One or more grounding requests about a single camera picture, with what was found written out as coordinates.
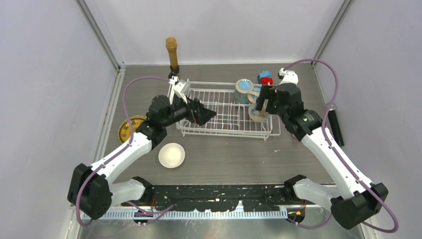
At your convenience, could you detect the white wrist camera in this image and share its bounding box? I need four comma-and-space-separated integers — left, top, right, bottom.
169, 77, 190, 104
278, 68, 299, 85

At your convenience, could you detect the large yellow woven plate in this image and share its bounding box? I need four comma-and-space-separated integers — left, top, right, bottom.
117, 115, 147, 143

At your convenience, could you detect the white floral bowl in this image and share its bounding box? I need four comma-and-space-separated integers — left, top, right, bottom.
158, 143, 186, 168

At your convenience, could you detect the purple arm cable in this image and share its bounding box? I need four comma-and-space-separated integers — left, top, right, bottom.
283, 58, 400, 234
75, 76, 172, 228

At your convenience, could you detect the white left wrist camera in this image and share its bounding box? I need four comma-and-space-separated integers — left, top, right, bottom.
169, 77, 190, 104

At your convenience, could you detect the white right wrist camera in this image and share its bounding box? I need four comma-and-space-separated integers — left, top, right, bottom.
278, 68, 299, 85

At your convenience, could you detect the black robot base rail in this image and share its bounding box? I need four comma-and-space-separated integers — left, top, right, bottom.
132, 184, 310, 221

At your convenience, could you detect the black microphone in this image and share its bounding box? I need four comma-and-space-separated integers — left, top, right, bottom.
327, 105, 344, 147

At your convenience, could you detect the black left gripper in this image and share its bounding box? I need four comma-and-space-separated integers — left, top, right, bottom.
162, 93, 216, 128

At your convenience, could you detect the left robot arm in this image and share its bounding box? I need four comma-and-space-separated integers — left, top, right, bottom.
67, 95, 217, 220

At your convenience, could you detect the red blue toy brick stack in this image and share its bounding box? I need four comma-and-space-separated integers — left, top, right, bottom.
257, 71, 273, 85

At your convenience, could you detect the cream green ceramic mug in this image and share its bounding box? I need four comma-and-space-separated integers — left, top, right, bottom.
247, 91, 270, 122

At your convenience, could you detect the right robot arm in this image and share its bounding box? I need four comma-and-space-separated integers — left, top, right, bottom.
256, 83, 388, 229

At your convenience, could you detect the blue ceramic mug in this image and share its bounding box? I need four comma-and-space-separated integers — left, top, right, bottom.
233, 79, 261, 104

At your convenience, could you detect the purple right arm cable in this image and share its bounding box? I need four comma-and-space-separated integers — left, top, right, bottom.
283, 58, 400, 234

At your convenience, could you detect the white wire dish rack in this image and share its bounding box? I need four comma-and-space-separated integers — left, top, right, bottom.
176, 80, 281, 140

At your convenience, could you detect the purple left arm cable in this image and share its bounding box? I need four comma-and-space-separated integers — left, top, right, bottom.
75, 76, 172, 228

